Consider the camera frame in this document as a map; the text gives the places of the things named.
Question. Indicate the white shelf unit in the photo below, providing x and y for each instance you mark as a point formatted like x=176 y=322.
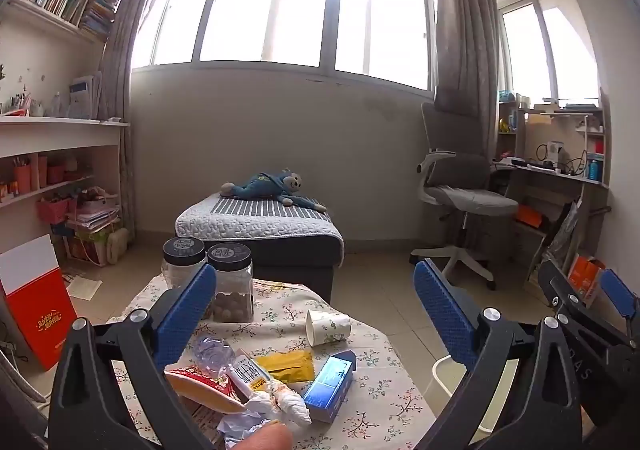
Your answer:
x=60 y=135

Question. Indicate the yellow toy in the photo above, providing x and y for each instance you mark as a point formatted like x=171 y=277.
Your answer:
x=505 y=125

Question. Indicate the teal box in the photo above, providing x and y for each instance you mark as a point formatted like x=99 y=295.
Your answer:
x=506 y=94

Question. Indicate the blue stuffed monkey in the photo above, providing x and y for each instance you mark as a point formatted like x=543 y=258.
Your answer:
x=265 y=185

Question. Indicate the floral paper cup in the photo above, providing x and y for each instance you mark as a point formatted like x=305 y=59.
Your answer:
x=327 y=325

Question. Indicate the wooden desk with hutch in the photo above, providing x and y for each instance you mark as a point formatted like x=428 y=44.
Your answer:
x=545 y=185

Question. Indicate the striped white quilt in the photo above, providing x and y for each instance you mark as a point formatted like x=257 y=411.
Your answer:
x=260 y=225

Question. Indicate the small white printed pack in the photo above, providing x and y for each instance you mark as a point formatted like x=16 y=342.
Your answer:
x=250 y=375

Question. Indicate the red and white box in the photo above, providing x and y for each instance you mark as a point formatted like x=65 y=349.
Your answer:
x=45 y=320

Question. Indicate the pink basket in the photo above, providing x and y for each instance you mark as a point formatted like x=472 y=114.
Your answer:
x=52 y=210

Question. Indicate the grey office chair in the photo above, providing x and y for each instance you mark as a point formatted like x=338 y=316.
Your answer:
x=465 y=195

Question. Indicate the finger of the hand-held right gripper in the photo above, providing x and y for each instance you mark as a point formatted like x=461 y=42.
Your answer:
x=619 y=292
x=555 y=280

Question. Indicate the silver plastic bag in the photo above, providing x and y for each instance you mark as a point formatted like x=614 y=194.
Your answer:
x=565 y=230

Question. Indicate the dark ottoman with quilt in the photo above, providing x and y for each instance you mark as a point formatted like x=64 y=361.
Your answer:
x=295 y=260

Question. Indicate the white desk device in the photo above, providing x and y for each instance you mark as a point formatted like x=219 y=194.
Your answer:
x=555 y=148

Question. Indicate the stack of papers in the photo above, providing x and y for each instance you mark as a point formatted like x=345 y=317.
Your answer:
x=92 y=220

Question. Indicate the white and blue box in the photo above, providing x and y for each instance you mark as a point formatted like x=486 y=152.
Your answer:
x=82 y=98

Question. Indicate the clear plastic bottle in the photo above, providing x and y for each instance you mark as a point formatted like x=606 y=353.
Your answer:
x=212 y=352

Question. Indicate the red snack bowl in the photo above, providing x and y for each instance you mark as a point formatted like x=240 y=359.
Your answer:
x=205 y=385

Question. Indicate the orange and white paper bag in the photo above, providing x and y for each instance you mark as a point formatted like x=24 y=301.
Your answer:
x=585 y=275

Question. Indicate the orange pen cup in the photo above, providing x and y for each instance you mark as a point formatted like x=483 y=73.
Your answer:
x=22 y=179

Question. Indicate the clear jar with black lid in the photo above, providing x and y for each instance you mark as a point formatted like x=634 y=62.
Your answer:
x=182 y=260

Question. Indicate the yellow packet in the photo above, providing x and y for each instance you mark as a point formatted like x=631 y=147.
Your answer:
x=290 y=365

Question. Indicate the papers on floor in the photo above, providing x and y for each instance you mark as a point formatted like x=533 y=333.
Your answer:
x=82 y=287

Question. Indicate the white paper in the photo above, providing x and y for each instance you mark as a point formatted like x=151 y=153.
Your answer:
x=285 y=405

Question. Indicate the grey curtain beside desk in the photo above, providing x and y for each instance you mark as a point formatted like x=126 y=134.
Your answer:
x=465 y=30

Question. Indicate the clear jar of brown balls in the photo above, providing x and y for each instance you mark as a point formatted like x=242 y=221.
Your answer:
x=230 y=280

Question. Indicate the floral tablecloth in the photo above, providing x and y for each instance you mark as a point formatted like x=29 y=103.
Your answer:
x=295 y=310

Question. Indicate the blue bottle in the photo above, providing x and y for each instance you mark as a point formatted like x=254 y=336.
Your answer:
x=594 y=170

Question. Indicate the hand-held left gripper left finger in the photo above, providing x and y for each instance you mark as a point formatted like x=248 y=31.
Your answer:
x=187 y=310

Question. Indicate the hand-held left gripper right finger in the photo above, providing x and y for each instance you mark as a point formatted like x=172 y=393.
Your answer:
x=442 y=310

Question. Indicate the large window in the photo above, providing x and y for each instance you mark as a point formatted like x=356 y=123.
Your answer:
x=260 y=0

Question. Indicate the person's left hand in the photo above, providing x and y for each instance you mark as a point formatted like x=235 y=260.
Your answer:
x=267 y=437

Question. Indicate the grey curtain beside bookshelf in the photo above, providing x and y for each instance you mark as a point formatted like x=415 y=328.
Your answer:
x=120 y=55

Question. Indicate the narrow side window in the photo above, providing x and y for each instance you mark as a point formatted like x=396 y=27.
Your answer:
x=520 y=50

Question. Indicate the white trash bin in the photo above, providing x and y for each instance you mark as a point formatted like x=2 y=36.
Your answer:
x=445 y=380

